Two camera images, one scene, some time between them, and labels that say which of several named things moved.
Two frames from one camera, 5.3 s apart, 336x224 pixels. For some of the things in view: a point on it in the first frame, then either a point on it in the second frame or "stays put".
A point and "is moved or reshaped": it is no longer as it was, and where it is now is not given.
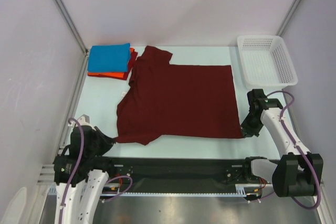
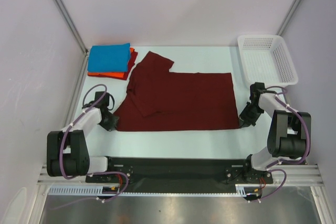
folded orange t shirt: x=112 y=74 stays put
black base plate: x=186 y=176 stays put
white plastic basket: x=265 y=62 stays put
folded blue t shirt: x=109 y=58 stays put
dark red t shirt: x=163 y=99 is moved or reshaped
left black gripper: x=107 y=141 → x=113 y=123
